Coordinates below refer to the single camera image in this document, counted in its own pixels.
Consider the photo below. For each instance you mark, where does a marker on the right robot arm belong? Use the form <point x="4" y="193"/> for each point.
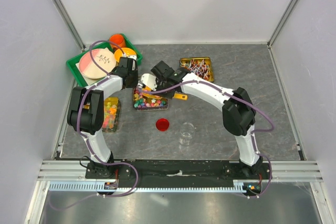
<point x="237" y="110"/>

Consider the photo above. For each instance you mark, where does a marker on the pink white plate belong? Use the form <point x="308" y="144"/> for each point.
<point x="105" y="60"/>

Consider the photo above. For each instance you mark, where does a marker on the green plastic tray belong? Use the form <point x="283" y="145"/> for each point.
<point x="73" y="63"/>

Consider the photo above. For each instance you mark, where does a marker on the orange plastic cup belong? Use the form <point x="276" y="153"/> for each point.
<point x="117" y="40"/>

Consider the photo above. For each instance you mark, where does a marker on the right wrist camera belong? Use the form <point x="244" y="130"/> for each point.
<point x="147" y="81"/>

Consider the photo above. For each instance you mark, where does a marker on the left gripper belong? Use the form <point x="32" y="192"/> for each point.
<point x="134" y="71"/>

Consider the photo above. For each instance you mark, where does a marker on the tin of lollipops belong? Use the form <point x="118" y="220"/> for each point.
<point x="201" y="66"/>

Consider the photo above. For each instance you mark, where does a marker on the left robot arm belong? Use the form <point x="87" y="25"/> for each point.
<point x="86" y="108"/>

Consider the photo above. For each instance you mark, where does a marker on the clear glass jar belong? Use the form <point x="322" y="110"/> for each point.
<point x="187" y="131"/>

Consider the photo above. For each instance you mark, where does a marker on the red round lid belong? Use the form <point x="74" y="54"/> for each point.
<point x="162" y="124"/>

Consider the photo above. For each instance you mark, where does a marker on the tin of pastel star candies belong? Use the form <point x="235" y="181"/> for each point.
<point x="148" y="102"/>

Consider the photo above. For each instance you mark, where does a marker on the orange plastic bowl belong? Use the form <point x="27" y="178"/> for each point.
<point x="123" y="52"/>

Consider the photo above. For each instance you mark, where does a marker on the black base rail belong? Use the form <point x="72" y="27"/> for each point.
<point x="177" y="174"/>

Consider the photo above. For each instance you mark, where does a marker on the grey cable duct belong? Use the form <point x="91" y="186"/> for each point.
<point x="111" y="187"/>

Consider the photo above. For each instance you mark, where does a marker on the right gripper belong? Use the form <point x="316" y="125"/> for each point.
<point x="169" y="96"/>

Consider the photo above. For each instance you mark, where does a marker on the tin of bright star candies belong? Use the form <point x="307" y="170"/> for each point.
<point x="112" y="109"/>

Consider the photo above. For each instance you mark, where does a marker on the yellow plastic scoop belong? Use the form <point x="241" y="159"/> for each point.
<point x="178" y="96"/>

